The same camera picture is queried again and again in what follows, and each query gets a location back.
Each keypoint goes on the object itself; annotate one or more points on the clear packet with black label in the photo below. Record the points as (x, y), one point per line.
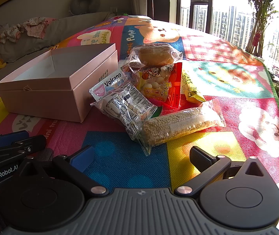
(127, 107)

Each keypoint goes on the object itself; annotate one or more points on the potted palm plant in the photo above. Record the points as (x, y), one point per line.
(262, 12)

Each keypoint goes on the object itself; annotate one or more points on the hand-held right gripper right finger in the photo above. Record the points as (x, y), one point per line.
(198, 157)

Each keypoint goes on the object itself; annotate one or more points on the colourful cartoon play mat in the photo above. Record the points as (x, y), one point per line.
(227, 83)

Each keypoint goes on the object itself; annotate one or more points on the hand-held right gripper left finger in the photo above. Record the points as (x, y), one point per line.
(84, 156)

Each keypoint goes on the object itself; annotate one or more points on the pink cardboard box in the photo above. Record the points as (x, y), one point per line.
(56, 95)

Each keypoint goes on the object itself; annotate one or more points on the grey sofa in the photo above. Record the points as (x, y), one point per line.
(26, 46)

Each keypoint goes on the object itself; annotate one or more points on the grain bar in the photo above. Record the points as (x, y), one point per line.
(176, 124)

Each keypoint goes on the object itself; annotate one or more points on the black window frame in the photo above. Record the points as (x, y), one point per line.
(198, 2)

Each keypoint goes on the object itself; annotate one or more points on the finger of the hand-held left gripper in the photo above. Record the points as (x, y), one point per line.
(29, 144)
(8, 138)

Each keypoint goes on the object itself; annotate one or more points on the orange cartoon snack packet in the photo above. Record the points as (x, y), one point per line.
(159, 84)

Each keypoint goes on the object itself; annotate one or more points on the white label snack packet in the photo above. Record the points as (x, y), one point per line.
(105, 87)

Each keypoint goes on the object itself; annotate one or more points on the brown bun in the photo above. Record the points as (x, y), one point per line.
(155, 55)

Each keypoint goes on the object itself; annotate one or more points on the yellow snack bar packet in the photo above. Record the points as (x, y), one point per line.
(191, 90)

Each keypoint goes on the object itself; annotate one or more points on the pile of pink clothes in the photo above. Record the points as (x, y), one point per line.
(31, 28)

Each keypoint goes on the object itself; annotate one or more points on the grey neck pillow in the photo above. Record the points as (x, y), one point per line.
(85, 2)

